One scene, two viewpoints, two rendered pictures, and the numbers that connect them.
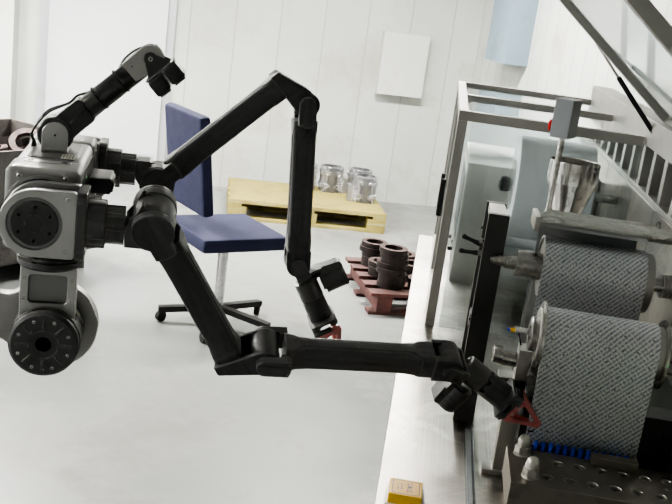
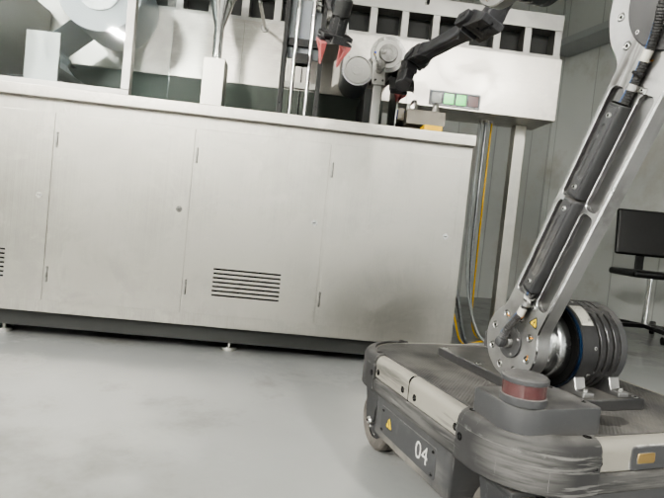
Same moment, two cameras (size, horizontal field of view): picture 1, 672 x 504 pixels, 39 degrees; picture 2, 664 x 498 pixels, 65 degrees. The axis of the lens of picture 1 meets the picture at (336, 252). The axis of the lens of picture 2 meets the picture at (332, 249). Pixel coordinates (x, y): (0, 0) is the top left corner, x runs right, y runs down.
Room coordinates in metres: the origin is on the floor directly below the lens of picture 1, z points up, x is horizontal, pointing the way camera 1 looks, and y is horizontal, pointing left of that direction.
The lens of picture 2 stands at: (2.42, 1.69, 0.51)
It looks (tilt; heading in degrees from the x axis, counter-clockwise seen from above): 2 degrees down; 261
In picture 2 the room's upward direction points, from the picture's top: 6 degrees clockwise
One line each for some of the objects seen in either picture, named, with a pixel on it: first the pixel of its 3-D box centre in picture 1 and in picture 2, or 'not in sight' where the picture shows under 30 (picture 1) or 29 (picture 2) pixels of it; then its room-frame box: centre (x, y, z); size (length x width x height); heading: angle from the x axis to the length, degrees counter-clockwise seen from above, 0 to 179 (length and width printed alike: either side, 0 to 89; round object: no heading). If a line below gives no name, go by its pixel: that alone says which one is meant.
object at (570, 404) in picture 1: (587, 414); (393, 96); (1.87, -0.57, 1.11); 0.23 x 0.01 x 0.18; 85
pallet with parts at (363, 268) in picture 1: (443, 268); not in sight; (6.12, -0.73, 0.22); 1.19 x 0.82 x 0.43; 101
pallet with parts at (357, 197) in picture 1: (305, 191); not in sight; (8.07, 0.33, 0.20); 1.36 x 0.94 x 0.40; 101
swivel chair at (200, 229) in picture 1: (222, 222); not in sight; (5.09, 0.64, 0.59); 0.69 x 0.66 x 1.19; 105
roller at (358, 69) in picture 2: not in sight; (355, 77); (2.05, -0.59, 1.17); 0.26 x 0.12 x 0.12; 85
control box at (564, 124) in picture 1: (563, 117); not in sight; (2.49, -0.54, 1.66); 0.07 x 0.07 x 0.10; 60
